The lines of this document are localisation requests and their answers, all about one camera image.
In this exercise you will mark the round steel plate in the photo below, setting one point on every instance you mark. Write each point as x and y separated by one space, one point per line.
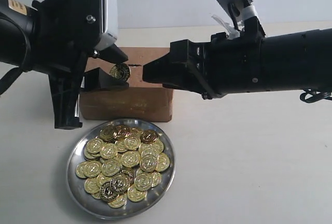
98 208

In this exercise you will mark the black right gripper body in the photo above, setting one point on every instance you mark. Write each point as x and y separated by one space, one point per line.
220 66

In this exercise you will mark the dark gold coin top middle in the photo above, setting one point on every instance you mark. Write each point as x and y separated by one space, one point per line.
122 131

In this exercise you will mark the dark gold coin top left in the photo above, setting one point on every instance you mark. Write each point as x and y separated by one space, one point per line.
108 133

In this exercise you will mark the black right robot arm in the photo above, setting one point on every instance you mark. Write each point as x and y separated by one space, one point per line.
297 61

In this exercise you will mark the gold coin bottom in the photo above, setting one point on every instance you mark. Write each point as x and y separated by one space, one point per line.
119 201

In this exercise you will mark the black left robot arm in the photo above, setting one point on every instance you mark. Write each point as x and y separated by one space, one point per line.
19 26

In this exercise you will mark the dark gold coin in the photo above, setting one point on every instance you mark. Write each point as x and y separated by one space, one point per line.
122 131
108 133
148 136

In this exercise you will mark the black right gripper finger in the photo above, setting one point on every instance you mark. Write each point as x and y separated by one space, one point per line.
172 74

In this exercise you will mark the brown cardboard slotted box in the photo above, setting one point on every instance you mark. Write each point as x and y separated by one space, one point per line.
147 101

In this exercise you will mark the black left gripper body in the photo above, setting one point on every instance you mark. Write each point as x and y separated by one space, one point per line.
68 32

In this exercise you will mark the dark gold coin top right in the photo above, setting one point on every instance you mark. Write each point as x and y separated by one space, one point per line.
148 136

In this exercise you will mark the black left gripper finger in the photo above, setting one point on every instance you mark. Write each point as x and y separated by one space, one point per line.
112 54
98 80

